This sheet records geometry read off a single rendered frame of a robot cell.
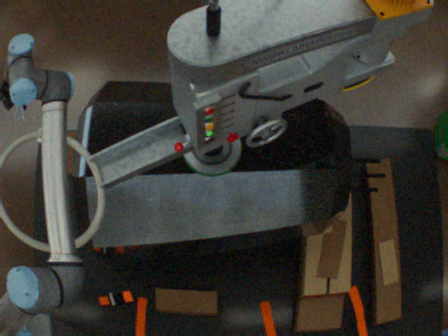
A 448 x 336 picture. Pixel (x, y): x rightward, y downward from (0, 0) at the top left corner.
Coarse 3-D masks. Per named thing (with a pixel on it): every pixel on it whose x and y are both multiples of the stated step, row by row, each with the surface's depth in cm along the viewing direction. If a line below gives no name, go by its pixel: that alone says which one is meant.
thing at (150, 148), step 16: (160, 128) 225; (176, 128) 229; (128, 144) 224; (144, 144) 226; (160, 144) 226; (192, 144) 222; (96, 160) 222; (112, 160) 223; (128, 160) 224; (144, 160) 224; (160, 160) 221; (112, 176) 221; (128, 176) 219
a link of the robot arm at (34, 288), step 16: (16, 272) 140; (32, 272) 141; (48, 272) 146; (16, 288) 139; (32, 288) 138; (48, 288) 143; (0, 304) 152; (16, 304) 139; (32, 304) 139; (48, 304) 143; (0, 320) 152; (16, 320) 148
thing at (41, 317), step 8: (32, 320) 221; (40, 320) 221; (48, 320) 222; (56, 320) 233; (32, 328) 220; (40, 328) 220; (48, 328) 220; (56, 328) 230; (64, 328) 246; (72, 328) 263
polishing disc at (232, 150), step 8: (224, 144) 248; (232, 144) 248; (240, 144) 248; (192, 152) 247; (224, 152) 247; (232, 152) 247; (240, 152) 247; (192, 160) 245; (200, 160) 246; (208, 160) 246; (216, 160) 246; (224, 160) 246; (232, 160) 246; (200, 168) 244; (208, 168) 244; (216, 168) 245; (224, 168) 245
